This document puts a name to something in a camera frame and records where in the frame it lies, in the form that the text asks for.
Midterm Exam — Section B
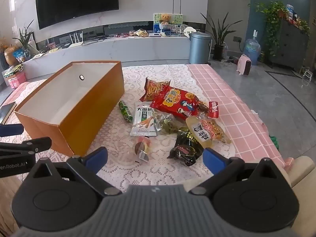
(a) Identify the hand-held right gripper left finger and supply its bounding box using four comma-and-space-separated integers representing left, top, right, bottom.
29, 146, 122, 196

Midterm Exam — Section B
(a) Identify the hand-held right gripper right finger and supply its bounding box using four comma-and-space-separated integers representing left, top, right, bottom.
189, 148, 289, 195

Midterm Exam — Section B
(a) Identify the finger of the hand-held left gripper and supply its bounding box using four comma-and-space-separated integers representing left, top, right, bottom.
0, 124, 24, 137
0, 137, 52, 157

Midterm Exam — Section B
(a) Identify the yellow clear noodle packet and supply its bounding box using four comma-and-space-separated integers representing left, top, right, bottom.
186, 115, 232, 149

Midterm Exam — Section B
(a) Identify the dark green snack packet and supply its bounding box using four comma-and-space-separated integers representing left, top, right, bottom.
167, 127, 205, 167

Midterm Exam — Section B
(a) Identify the orange cardboard box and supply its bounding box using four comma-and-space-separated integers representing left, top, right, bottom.
14, 60, 124, 157

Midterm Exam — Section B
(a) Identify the small clear candy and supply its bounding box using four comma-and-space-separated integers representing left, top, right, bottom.
120, 136, 151, 166

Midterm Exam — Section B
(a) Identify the red label dried meat packet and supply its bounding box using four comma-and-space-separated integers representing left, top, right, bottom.
196, 100, 220, 119

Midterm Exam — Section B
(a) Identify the green sausage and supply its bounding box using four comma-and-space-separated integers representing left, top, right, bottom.
118, 100, 134, 123

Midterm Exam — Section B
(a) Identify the clear green pickle packet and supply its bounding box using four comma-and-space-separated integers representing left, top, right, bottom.
154, 112, 182, 135

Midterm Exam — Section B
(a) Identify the white spicy strip packet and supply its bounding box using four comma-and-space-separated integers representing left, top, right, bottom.
130, 102, 158, 137

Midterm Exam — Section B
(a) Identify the large red snack packet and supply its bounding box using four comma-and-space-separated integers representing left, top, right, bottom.
150, 86, 201, 120

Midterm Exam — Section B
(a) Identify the red stick snack packet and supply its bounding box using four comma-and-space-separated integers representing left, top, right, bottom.
140, 77, 171, 102

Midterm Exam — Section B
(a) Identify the dark notebook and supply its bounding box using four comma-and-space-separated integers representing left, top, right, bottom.
0, 102, 17, 125

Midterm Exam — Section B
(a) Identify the pink gift box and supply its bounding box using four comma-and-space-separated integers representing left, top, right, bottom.
8, 71, 26, 88

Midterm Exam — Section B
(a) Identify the pink checkered tablecloth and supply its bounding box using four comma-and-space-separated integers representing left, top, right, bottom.
0, 64, 294, 171

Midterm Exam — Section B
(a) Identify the orange round vase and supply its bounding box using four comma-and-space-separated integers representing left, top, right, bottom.
4, 46, 20, 66

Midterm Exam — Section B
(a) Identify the small potted grass plant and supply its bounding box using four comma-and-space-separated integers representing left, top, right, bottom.
12, 20, 35, 57

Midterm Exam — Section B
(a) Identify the beige chair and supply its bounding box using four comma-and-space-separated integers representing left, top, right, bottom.
284, 156, 316, 237

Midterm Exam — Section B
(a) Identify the pink space heater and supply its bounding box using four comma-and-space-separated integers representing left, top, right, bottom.
237, 54, 252, 76

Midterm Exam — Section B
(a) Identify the white wifi router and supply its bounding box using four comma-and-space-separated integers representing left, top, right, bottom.
69, 32, 84, 48

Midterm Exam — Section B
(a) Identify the long leaf potted plant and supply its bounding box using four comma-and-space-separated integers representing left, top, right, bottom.
200, 12, 244, 61

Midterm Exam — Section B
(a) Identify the grey metal trash can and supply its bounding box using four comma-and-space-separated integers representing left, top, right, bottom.
189, 32, 212, 65

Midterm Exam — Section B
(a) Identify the blue water bottle with pump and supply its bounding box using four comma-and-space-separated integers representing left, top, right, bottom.
243, 30, 261, 66

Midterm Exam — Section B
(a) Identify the white marble tv console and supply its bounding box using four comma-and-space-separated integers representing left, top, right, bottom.
22, 36, 195, 79

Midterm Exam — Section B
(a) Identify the grey drawer cabinet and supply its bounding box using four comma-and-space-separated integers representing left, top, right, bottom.
268, 18, 310, 71

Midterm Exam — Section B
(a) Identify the black curved television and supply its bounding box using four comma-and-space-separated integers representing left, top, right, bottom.
35, 0, 119, 30

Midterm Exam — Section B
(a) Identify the green picture card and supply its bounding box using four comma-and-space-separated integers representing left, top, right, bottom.
153, 13, 183, 27

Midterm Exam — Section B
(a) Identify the brown teddy bear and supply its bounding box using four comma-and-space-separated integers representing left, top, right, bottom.
158, 13, 172, 25

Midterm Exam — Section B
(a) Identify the trailing pothos plant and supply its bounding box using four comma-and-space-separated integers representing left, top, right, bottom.
255, 1, 287, 57

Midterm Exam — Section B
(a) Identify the group of small bottles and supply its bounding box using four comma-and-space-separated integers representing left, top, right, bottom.
286, 4, 305, 27

